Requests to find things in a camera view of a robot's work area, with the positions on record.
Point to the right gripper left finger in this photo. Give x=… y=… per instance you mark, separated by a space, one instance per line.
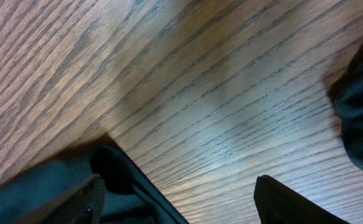
x=82 y=204

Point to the black t-shirt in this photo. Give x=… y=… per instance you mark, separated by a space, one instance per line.
x=129 y=196

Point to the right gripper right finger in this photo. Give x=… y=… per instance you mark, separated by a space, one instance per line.
x=278 y=204

